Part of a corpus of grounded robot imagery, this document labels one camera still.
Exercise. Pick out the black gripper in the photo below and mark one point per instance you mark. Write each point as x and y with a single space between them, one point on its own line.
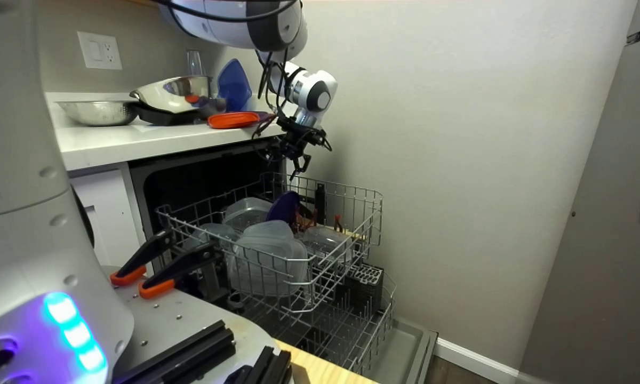
294 140

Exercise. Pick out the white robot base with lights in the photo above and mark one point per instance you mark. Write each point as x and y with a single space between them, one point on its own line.
61 321

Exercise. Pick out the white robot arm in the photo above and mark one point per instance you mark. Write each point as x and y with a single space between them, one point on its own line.
277 32

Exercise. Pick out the lower dishwasher rack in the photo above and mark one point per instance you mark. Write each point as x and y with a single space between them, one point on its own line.
334 332

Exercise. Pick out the open dishwasher door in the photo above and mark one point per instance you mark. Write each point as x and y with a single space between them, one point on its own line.
396 353

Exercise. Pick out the clear round plastic container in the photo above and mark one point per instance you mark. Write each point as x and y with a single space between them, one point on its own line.
245 211

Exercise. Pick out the clear plastic bowl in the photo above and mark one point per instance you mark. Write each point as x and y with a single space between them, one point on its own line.
327 239

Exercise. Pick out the orange silicone utensil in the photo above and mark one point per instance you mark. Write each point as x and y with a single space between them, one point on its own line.
234 119

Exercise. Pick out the large clear square container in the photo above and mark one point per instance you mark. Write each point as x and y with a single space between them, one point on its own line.
270 261

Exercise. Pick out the black cutlery basket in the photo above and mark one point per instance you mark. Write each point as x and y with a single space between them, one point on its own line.
366 288

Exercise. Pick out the right black orange clamp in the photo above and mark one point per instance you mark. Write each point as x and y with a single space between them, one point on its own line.
167 280

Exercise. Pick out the black orange clamp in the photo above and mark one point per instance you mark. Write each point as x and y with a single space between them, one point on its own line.
167 280
134 265

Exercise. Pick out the left black orange clamp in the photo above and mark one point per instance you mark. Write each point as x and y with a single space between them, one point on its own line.
134 265

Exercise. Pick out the white kitchen counter cabinet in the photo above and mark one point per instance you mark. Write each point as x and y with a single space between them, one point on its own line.
98 166

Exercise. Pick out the black aluminium extrusion bars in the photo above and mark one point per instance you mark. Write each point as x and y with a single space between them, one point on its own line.
195 357

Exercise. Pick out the stainless steel bowl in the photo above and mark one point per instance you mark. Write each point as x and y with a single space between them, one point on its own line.
98 112

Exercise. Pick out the white wall outlet plate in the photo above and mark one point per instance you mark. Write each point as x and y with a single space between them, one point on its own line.
98 51

